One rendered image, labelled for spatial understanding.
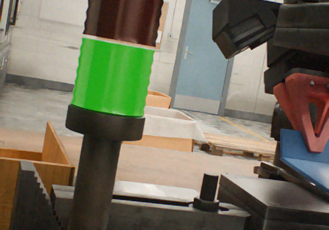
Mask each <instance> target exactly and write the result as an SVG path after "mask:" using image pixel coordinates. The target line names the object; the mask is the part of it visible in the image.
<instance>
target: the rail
mask: <svg viewBox="0 0 329 230"><path fill-rule="evenodd" d="M278 176H280V177H282V178H284V180H286V181H290V182H294V183H296V184H298V185H299V186H302V187H303V188H305V189H307V190H309V191H310V192H312V193H314V194H316V195H318V196H320V197H322V198H324V199H325V200H327V201H328V202H329V193H328V192H326V191H325V190H323V189H320V188H318V187H316V186H315V185H313V184H311V183H309V182H307V181H305V180H303V179H301V178H299V177H297V176H295V175H294V174H291V173H289V172H287V171H286V170H285V169H279V173H278Z"/></svg>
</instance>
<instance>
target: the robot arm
mask: <svg viewBox="0 0 329 230"><path fill-rule="evenodd" d="M307 3H319V0H283V4H307ZM280 5H281V3H278V2H273V1H268V0H221V2H220V3H219V4H218V5H217V6H216V7H215V8H214V10H213V27H212V40H213V42H215V43H216V44H217V46H218V47H219V48H220V51H221V52H222V54H223V55H224V57H225V58H226V59H230V58H232V57H234V56H235V55H238V54H240V53H242V52H243V51H245V50H247V49H249V48H250V49H251V50H253V49H255V48H257V47H259V46H261V45H262V44H264V43H266V42H267V67H268V69H267V70H265V71H264V72H263V84H264V93H266V94H271V95H274V96H275V97H276V99H277V100H278V101H277V102H276V104H275V106H274V110H273V116H272V121H271V135H270V137H271V138H274V140H275V141H277V145H276V150H275V153H274V159H273V164H272V165H274V166H278V167H280V168H282V169H285V170H286V171H287V172H289V173H291V174H294V175H295V176H297V177H299V178H301V179H303V180H305V181H307V182H309V183H311V182H310V181H309V180H308V179H306V178H305V177H303V176H302V175H301V174H299V173H297V172H296V171H295V170H294V169H293V168H291V167H289V166H287V165H286V164H285V163H284V162H282V161H281V160H280V129H289V130H294V131H301V133H302V136H303V138H304V141H305V144H306V146H307V149H308V151H309V152H315V153H322V152H323V150H324V146H325V144H326V142H327V139H328V137H329V55H323V54H318V53H311V52H306V51H301V50H297V49H291V48H286V47H279V46H274V45H273V39H274V33H275V30H276V25H277V18H278V13H279V10H280ZM314 133H315V134H318V135H317V137H315V135H314Z"/></svg>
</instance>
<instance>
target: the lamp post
mask: <svg viewBox="0 0 329 230"><path fill-rule="evenodd" d="M145 119H146V118H145V116H127V115H118V114H111V113H107V112H101V111H96V110H90V109H86V108H82V107H79V106H76V105H74V104H72V103H69V105H68V110H67V117H66V123H65V126H66V128H67V129H68V130H70V131H74V132H77V133H79V134H82V135H83V139H82V146H81V153H80V159H79V165H78V171H77V176H76V182H75V188H74V192H73V201H72V207H71V212H70V218H69V224H68V230H107V227H108V217H109V211H110V206H111V201H112V196H113V190H114V185H115V180H116V171H117V167H118V161H119V155H120V149H121V145H122V141H139V140H141V139H142V137H143V131H144V124H145Z"/></svg>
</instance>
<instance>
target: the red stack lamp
mask: <svg viewBox="0 0 329 230"><path fill-rule="evenodd" d="M87 3H88V7H87V10H86V19H85V21H84V30H83V32H82V34H86V35H91V36H97V37H101V38H107V39H112V40H116V41H122V42H131V43H134V44H141V45H146V46H152V47H156V41H157V37H158V34H157V30H158V29H159V26H160V17H161V15H162V6H163V5H164V0H87Z"/></svg>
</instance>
